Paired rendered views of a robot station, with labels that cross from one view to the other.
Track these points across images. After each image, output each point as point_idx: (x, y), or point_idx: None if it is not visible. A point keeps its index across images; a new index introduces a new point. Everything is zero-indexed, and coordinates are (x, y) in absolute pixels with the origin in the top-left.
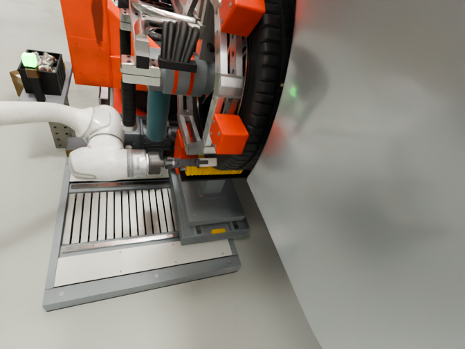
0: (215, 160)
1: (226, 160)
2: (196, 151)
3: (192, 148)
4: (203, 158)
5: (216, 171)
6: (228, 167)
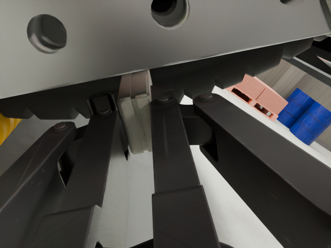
0: (149, 71)
1: (280, 46)
2: (221, 34)
3: (28, 36)
4: (148, 85)
5: (6, 133)
6: (256, 75)
